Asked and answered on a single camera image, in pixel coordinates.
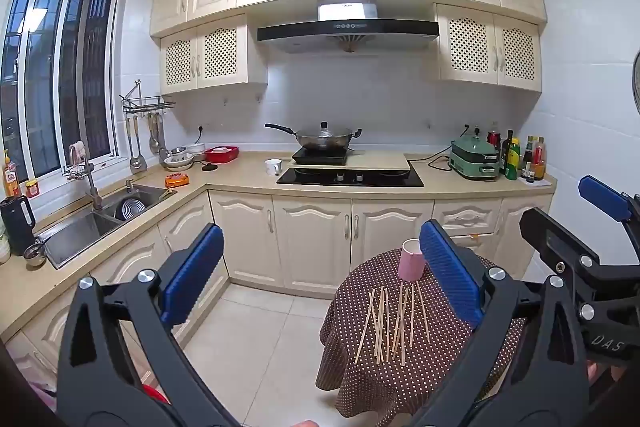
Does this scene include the black glass hob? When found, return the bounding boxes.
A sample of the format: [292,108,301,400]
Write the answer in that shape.
[276,167,425,188]

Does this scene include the red plastic basket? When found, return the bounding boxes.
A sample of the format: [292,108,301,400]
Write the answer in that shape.
[203,146,240,164]

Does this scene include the brown polka-dot tablecloth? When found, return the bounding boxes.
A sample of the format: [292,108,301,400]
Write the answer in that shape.
[315,248,528,427]

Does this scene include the pink cup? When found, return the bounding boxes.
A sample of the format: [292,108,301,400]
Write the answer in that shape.
[397,238,427,283]

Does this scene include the steel faucet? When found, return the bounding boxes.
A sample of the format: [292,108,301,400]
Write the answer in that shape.
[75,151,104,212]

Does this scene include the black kettle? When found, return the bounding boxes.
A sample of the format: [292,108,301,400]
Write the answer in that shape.
[0,195,37,257]

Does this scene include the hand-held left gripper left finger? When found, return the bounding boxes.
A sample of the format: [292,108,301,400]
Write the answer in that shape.
[56,223,241,427]

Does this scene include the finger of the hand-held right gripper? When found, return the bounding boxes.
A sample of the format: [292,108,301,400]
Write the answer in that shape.
[519,207,640,303]
[578,175,640,233]

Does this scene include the steel spoon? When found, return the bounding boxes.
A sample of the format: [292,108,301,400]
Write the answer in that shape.
[148,113,162,155]

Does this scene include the red plastic bucket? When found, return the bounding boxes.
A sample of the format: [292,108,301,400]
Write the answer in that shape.
[141,383,172,406]

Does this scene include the person's right hand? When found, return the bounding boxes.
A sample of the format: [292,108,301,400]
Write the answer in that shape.
[586,361,626,390]

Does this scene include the sliding window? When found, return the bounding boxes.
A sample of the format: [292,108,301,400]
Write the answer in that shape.
[0,0,124,182]

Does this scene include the electric fan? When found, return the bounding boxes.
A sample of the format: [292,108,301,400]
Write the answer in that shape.
[631,48,640,116]

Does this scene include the steel wall rack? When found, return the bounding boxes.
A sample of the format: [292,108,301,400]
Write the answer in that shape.
[119,79,177,114]

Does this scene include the black wok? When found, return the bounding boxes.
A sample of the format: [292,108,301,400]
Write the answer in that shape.
[264,123,362,152]

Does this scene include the stainless steel double sink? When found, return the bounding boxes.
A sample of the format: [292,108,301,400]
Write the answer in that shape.
[34,184,179,271]

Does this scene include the red sauce bottle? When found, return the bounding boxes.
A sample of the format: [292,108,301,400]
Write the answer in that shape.
[532,136,547,182]

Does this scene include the black induction cooker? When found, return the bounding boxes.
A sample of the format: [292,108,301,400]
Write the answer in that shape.
[291,147,354,166]

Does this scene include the wire faucet rack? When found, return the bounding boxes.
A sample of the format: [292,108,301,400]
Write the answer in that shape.
[62,157,97,182]

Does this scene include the black range hood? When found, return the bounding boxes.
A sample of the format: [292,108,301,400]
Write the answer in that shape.
[257,0,440,54]

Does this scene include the orange dish soap bottle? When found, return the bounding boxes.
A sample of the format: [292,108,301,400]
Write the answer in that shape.
[2,150,22,199]

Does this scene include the pink cloth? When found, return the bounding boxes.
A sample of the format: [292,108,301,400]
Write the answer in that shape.
[68,140,88,168]

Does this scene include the green electric cooking pot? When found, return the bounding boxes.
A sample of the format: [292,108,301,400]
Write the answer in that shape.
[448,134,503,182]

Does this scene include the steel pot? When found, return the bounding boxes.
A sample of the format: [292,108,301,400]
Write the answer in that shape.
[114,198,148,222]

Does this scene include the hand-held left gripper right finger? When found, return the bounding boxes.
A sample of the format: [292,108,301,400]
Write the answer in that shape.
[405,220,589,427]

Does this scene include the cream lattice-door wall cabinet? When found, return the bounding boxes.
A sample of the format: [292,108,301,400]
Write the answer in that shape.
[434,3,544,94]
[159,13,269,96]

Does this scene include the small steel cup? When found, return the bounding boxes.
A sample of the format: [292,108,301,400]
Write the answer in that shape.
[23,243,48,268]

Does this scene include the bunch of wooden chopsticks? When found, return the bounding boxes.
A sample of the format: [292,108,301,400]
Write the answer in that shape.
[353,283,432,366]

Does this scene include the dark green glass bottle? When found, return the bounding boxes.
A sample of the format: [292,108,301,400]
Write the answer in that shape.
[500,130,515,176]

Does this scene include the glass wok lid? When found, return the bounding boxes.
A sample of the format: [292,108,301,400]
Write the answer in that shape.
[299,121,352,139]

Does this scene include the steel ladle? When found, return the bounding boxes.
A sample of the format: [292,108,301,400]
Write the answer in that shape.
[157,114,172,168]

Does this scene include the dark sauce bottle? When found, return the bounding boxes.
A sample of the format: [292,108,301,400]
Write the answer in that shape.
[520,135,535,182]

